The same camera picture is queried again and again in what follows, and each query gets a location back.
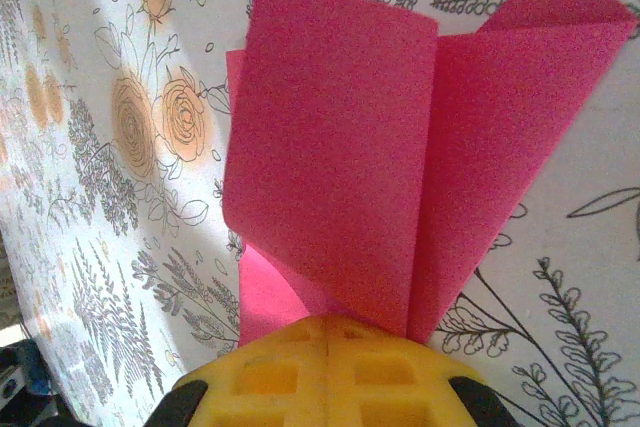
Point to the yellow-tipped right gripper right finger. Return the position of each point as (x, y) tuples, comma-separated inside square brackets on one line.
[(395, 392)]

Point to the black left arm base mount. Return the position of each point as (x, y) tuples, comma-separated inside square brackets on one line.
[(25, 397)]

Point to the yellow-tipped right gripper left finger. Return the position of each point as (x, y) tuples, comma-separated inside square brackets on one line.
[(275, 392)]

